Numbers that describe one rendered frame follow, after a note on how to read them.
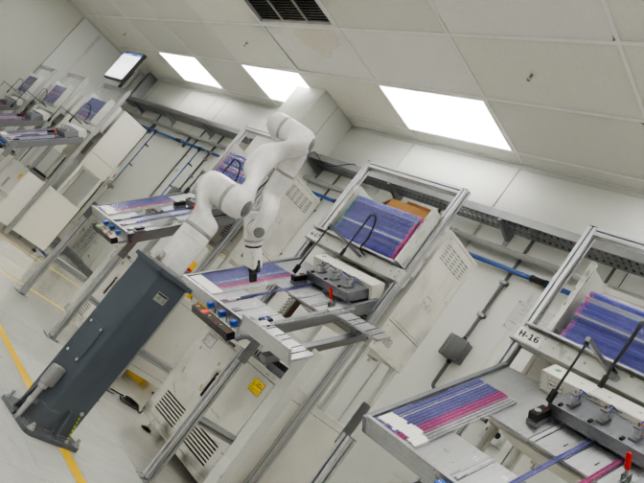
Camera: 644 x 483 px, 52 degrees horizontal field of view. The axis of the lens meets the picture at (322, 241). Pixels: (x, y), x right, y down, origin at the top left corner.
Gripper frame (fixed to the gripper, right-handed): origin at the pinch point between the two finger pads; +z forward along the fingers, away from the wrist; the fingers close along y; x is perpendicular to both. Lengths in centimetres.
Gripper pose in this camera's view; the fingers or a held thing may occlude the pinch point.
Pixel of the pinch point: (252, 277)
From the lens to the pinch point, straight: 294.7
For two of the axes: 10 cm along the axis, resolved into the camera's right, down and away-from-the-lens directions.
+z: -0.4, 9.5, 3.1
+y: 5.8, 2.8, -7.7
